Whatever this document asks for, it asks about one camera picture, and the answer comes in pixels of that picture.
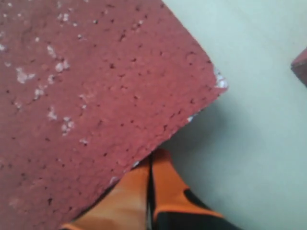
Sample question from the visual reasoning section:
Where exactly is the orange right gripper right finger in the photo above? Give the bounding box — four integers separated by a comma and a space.
151, 149, 239, 230

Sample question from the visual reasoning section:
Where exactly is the red brick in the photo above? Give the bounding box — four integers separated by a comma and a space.
0, 0, 226, 230
291, 48, 307, 86

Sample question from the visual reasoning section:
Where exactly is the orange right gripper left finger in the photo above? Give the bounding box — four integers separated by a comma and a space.
62, 165, 150, 230

